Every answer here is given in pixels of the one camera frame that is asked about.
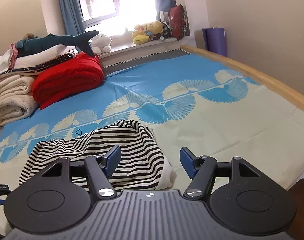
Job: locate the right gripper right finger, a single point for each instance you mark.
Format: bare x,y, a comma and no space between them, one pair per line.
238,195

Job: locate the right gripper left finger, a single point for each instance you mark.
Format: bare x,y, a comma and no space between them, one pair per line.
62,194

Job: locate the black white striped garment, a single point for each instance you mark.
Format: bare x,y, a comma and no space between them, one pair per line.
143,165

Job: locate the white folded clothes stack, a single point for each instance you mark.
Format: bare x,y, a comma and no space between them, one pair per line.
35,64

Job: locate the cream folded blanket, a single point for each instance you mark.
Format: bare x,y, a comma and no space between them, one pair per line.
16,100

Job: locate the blue cream patterned bedsheet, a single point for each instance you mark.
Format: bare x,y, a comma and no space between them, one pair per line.
187,101

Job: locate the red folded blanket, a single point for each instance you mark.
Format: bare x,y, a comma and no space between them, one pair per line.
71,77

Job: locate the blue shark plush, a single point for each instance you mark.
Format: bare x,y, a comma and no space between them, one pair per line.
37,45

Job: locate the white plush toy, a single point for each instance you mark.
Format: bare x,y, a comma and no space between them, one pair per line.
101,44

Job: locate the purple rolled mat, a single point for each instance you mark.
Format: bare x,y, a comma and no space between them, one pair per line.
215,40

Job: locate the blue curtain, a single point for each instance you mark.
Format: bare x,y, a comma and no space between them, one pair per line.
72,17

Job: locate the yellow plush toy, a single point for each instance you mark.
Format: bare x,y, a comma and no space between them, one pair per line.
147,32

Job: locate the dark red cushion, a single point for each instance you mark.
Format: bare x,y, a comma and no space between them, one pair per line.
178,22

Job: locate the window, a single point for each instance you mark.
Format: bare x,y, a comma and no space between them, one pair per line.
127,12

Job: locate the wooden bed frame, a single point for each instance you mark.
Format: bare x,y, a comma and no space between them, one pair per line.
271,83

